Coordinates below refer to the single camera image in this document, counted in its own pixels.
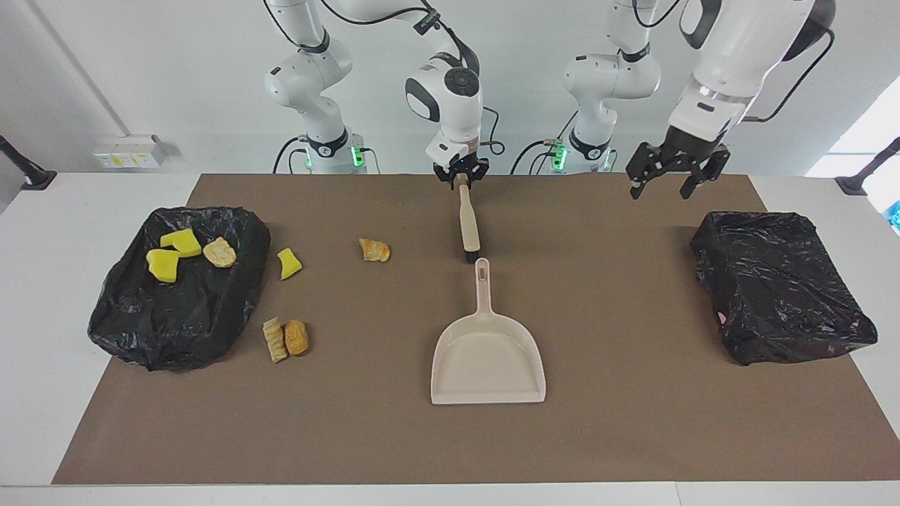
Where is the brown table mat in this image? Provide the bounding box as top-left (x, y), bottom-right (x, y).
top-left (51, 174), bottom-right (900, 486)

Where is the yellow sponge with green side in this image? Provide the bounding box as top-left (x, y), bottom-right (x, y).
top-left (146, 249), bottom-right (181, 284)

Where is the beige brush with black bristles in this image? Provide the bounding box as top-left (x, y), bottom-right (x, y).
top-left (454, 174), bottom-right (482, 265)

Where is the white wall outlet box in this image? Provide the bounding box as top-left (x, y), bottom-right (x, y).
top-left (93, 135), bottom-right (168, 169)

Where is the black base cable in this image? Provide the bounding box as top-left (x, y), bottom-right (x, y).
top-left (510, 109), bottom-right (584, 175)
top-left (273, 136), bottom-right (310, 174)

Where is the golden brown bread roll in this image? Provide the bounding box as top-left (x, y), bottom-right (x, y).
top-left (283, 319), bottom-right (310, 356)

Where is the boxy black bag-lined trash bin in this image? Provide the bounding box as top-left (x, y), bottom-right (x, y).
top-left (690, 211), bottom-right (879, 366)

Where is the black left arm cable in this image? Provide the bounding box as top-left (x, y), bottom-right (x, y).
top-left (633, 0), bottom-right (836, 124)

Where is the black clamp stand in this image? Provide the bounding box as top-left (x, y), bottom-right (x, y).
top-left (0, 135), bottom-right (58, 191)
top-left (835, 137), bottom-right (900, 196)

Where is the beige plastic dustpan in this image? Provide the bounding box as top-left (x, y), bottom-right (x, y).
top-left (430, 258), bottom-right (546, 406)

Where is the rounded black bag-lined trash bin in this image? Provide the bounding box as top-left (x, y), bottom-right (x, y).
top-left (87, 206), bottom-right (272, 372)

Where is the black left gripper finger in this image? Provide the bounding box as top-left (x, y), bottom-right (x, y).
top-left (626, 144), bottom-right (665, 201)
top-left (679, 151), bottom-right (729, 201)

